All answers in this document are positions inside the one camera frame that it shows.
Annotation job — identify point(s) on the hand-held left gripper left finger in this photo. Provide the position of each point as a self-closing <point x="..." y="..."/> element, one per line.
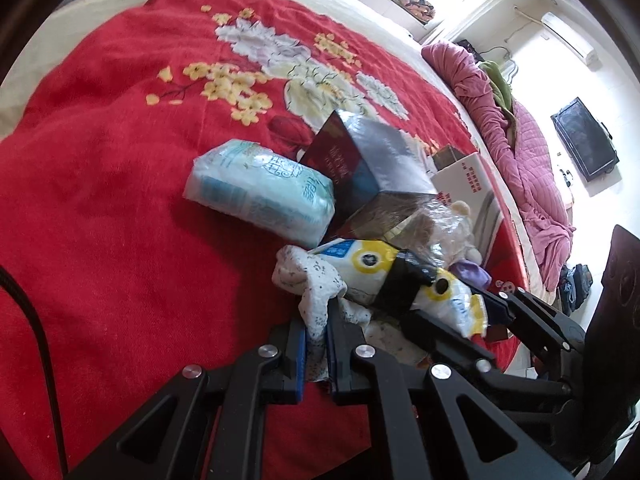
<point x="298" y="360"/>

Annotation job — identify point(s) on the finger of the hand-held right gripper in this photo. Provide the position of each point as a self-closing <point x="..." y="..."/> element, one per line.
<point x="540" y="317"/>
<point x="440" y="335"/>

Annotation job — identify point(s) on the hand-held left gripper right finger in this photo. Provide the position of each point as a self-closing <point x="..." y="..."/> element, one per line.
<point x="336" y="360"/>

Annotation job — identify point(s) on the white floral cloth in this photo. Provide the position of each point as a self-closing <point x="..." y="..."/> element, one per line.
<point x="310" y="280"/>

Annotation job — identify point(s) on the white plush toy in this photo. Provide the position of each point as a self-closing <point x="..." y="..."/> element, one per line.
<point x="474" y="247"/>

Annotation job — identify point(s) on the white yellow printed plastic packet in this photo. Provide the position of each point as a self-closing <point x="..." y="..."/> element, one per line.
<point x="370" y="265"/>

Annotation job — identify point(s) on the light blue tissue pack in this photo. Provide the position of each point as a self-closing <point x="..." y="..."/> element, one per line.
<point x="250" y="185"/>

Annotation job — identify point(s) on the dark gift box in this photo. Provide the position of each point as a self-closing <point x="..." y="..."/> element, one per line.
<point x="350" y="160"/>

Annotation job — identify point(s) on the purple soft toy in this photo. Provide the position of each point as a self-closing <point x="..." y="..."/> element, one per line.
<point x="470" y="272"/>

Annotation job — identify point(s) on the blue jeans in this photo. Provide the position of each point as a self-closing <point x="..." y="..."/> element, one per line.
<point x="575" y="285"/>

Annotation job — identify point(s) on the clear bag with brown item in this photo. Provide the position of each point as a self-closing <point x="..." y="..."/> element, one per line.
<point x="430" y="230"/>

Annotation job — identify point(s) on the pink quilt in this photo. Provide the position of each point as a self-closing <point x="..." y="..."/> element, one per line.
<point x="525" y="175"/>

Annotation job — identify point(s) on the white red cardboard box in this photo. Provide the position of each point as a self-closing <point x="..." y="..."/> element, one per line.
<point x="470" y="180"/>

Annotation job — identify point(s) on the red floral blanket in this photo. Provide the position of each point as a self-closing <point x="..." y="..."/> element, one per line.
<point x="125" y="210"/>

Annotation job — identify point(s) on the green blanket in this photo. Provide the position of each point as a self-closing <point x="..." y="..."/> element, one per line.
<point x="497" y="85"/>

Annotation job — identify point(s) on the dark bag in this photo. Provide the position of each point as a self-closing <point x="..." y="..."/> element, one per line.
<point x="467" y="47"/>

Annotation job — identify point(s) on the white air conditioner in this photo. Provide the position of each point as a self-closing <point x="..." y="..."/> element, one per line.
<point x="567" y="35"/>

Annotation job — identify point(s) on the white curtain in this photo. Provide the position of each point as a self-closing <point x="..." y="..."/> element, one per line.
<point x="470" y="15"/>

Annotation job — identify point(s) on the brown patterned cloth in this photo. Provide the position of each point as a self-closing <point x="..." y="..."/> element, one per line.
<point x="417" y="8"/>

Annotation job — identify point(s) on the wall television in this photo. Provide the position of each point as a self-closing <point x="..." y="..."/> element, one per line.
<point x="585" y="137"/>

